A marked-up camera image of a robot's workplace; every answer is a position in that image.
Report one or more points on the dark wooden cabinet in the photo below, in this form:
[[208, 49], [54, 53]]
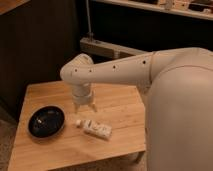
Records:
[[36, 39]]

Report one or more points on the wooden side table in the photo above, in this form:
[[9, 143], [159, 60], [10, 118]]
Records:
[[116, 105]]

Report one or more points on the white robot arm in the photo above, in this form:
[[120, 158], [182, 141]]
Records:
[[178, 85]]

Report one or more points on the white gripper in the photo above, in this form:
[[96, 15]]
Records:
[[83, 95]]

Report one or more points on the white plastic bottle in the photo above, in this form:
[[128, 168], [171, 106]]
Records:
[[94, 128]]

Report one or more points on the metal pole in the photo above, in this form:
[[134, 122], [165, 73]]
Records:
[[90, 33]]

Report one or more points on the black ceramic bowl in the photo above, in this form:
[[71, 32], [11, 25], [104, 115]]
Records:
[[46, 121]]

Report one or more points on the wooden shelf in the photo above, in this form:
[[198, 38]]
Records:
[[166, 7]]

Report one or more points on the long grey case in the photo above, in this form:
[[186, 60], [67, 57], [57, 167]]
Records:
[[105, 49]]

